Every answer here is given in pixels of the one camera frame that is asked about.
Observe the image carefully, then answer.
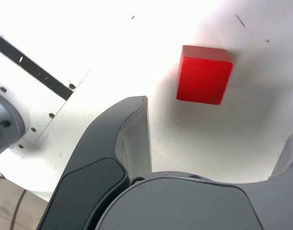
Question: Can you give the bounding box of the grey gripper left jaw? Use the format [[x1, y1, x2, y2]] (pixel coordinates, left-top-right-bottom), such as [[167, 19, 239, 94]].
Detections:
[[38, 95, 153, 230]]

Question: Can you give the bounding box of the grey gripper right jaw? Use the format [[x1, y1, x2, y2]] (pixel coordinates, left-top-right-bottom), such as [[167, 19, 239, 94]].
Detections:
[[95, 130, 293, 230]]

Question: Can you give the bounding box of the red cube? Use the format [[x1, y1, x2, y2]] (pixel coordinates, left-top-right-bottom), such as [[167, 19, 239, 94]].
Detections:
[[176, 45, 234, 105]]

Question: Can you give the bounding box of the black tape strip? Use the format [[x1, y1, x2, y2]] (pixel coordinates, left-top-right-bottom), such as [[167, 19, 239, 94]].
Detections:
[[0, 31, 74, 101]]

